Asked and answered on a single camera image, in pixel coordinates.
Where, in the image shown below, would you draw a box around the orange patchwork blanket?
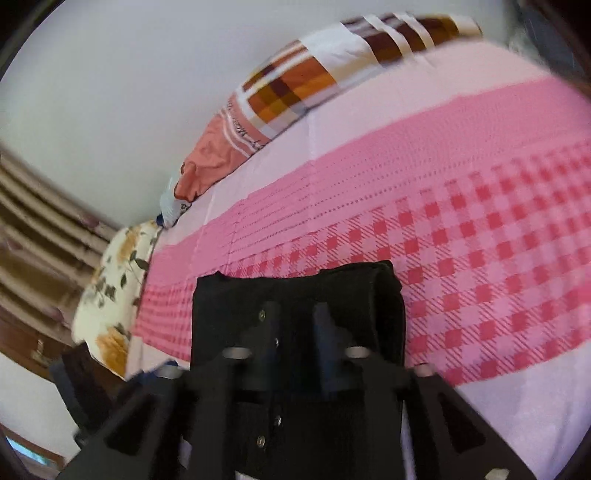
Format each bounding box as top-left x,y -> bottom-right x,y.
174,14 -> 483,204

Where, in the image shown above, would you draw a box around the black pants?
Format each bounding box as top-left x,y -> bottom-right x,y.
191,260 -> 407,480

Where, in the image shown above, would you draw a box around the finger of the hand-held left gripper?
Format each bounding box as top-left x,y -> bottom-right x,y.
48,342 -> 118,448

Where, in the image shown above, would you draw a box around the floral pillow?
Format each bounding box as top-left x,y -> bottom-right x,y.
71,219 -> 162,381

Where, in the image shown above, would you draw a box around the light blue striped cloth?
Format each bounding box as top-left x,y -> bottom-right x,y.
157,178 -> 192,229

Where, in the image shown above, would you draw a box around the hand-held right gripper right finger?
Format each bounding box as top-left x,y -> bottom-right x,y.
311,305 -> 539,480

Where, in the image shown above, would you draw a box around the wooden furniture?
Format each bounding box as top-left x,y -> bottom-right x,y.
0,305 -> 65,381

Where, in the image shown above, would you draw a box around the pink checked bedsheet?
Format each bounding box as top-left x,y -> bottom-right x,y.
129,39 -> 591,480

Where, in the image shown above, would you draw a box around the brown striped curtain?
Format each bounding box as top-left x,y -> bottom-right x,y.
0,148 -> 123,333

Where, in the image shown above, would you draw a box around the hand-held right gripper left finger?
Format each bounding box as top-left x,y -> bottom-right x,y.
55,302 -> 283,480

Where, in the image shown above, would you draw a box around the window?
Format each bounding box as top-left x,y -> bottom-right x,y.
4,431 -> 63,472

